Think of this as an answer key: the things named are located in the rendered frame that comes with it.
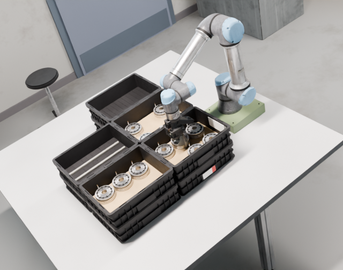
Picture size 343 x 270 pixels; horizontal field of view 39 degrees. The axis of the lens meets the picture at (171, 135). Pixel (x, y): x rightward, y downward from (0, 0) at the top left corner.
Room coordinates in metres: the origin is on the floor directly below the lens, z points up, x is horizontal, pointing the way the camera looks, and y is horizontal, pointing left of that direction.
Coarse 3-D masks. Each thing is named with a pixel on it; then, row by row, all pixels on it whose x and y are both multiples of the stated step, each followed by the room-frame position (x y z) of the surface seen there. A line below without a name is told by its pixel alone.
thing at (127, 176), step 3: (120, 174) 1.88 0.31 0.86; (123, 174) 1.88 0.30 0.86; (126, 174) 1.87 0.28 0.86; (114, 177) 1.87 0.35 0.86; (117, 177) 1.86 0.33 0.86; (126, 177) 1.85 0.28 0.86; (129, 177) 1.84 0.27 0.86; (114, 180) 1.85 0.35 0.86; (126, 180) 1.83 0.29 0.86; (129, 180) 1.82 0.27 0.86; (114, 183) 1.83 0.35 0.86; (117, 183) 1.82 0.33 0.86; (123, 183) 1.81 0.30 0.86; (126, 183) 1.81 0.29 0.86; (117, 186) 1.80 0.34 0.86; (120, 186) 1.79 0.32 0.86; (123, 186) 1.79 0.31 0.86
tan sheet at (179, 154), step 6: (204, 126) 2.12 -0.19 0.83; (210, 132) 2.05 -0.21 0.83; (216, 132) 2.04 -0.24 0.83; (198, 138) 2.03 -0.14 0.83; (192, 144) 2.00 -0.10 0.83; (174, 150) 1.99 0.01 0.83; (180, 150) 1.98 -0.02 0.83; (186, 150) 1.96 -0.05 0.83; (174, 156) 1.94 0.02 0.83; (180, 156) 1.93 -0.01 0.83; (186, 156) 1.91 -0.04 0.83; (174, 162) 1.89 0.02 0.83
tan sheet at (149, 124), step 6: (150, 114) 2.37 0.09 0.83; (144, 120) 2.33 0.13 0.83; (150, 120) 2.31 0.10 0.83; (156, 120) 2.29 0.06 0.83; (162, 120) 2.28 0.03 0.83; (144, 126) 2.26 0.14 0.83; (150, 126) 2.25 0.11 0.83; (156, 126) 2.23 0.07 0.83; (144, 132) 2.21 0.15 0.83; (138, 138) 2.17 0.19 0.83
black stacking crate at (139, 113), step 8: (160, 96) 2.43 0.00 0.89; (144, 104) 2.37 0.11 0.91; (152, 104) 2.40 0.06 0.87; (184, 104) 2.26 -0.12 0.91; (128, 112) 2.31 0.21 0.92; (136, 112) 2.34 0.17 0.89; (144, 112) 2.36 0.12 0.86; (120, 120) 2.28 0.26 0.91; (128, 120) 2.31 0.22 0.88; (136, 120) 2.33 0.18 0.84
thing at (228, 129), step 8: (184, 112) 2.16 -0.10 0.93; (216, 120) 2.02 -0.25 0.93; (152, 136) 2.03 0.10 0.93; (216, 136) 1.89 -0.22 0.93; (144, 144) 1.99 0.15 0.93; (208, 144) 1.86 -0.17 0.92; (152, 152) 1.91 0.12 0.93; (192, 152) 1.82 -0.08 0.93; (200, 152) 1.83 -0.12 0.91; (184, 160) 1.78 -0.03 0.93; (176, 168) 1.75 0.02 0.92
